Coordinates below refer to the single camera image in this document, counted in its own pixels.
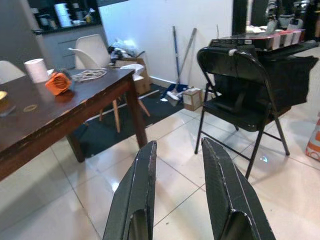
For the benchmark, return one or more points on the white plastic chair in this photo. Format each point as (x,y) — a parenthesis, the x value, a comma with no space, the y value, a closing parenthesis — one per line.
(90,50)

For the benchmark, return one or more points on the black flat box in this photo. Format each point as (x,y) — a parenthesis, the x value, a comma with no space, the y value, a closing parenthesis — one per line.
(240,41)

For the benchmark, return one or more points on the grey kitchen cabinet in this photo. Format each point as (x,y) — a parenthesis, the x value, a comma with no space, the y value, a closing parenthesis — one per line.
(57,45)

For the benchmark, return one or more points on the yellow tape roll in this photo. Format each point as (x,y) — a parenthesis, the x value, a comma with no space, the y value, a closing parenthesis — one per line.
(2,97)

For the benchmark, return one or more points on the dark brown wooden table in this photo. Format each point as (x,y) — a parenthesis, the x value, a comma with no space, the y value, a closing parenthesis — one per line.
(50,110)

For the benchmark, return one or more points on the orange shopping bag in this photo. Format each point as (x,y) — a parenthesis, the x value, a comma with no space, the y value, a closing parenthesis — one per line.
(314,147)

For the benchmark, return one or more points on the small orange fan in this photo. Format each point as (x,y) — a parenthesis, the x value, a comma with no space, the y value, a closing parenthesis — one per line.
(58,83)

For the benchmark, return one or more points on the black floor mat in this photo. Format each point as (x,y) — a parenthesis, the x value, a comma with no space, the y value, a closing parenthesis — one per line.
(105,135)

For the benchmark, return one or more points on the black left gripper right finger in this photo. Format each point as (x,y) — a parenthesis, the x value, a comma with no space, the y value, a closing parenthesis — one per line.
(225,195)

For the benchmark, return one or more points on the crumpled clear plastic bag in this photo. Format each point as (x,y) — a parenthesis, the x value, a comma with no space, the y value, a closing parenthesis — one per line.
(125,45)

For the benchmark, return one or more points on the white paper roll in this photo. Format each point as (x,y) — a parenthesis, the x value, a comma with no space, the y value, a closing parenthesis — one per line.
(36,71)

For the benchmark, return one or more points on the black folding chair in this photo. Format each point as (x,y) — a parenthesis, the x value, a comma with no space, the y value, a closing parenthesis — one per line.
(235,115)

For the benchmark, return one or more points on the black cloth covered table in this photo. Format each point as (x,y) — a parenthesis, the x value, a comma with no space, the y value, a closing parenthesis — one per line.
(287,80)

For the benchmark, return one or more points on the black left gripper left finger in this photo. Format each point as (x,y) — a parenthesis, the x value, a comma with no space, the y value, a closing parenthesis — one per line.
(135,190)

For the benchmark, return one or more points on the small cardboard box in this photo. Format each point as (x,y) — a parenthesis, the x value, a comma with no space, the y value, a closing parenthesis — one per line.
(192,100)

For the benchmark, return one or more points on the rubber band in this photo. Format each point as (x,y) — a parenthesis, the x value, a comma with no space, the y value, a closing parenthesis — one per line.
(29,110)

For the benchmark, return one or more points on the open cardboard box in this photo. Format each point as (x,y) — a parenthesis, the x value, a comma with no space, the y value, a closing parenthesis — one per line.
(142,83)

